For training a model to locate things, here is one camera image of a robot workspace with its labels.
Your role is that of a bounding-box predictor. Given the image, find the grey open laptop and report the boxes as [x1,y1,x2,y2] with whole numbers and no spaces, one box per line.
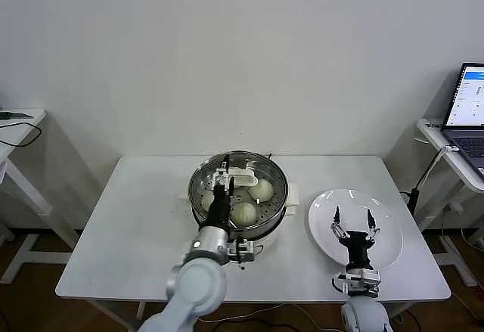
[440,62,484,182]

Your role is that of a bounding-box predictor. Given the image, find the white steamed baozi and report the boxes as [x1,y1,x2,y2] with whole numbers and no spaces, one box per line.
[201,190,216,213]
[249,179,275,203]
[230,202,259,226]

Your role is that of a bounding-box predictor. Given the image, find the white laptop side table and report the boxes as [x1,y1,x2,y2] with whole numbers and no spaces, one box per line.
[415,118,484,287]

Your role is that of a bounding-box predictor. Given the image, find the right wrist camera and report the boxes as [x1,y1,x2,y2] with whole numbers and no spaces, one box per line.
[331,268,381,297]

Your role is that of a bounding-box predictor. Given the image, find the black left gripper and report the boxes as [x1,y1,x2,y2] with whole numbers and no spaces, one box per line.
[203,152,237,229]

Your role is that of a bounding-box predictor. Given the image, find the black looped cable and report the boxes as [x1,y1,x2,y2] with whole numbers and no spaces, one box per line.
[0,121,42,147]

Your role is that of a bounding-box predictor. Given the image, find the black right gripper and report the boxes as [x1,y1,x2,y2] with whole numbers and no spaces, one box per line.
[330,205,380,269]

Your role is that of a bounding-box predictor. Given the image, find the dark flat device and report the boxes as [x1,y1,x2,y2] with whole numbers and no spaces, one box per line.
[0,110,34,121]

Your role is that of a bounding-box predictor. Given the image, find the stainless steel steamer basket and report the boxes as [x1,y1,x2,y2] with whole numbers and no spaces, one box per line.
[188,151,289,234]

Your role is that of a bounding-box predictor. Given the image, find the white laptop cable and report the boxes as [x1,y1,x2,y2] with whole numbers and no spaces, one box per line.
[414,144,461,191]

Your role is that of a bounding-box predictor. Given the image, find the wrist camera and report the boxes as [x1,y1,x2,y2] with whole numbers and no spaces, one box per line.
[331,268,381,297]
[228,237,256,265]

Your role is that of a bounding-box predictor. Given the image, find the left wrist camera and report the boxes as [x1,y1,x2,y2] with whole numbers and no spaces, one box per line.
[228,237,256,265]

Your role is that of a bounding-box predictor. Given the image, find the white round plate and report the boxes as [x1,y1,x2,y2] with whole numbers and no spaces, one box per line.
[307,188,404,272]

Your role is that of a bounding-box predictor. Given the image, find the cream electric cooker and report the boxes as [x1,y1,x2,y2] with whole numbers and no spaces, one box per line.
[177,182,299,261]

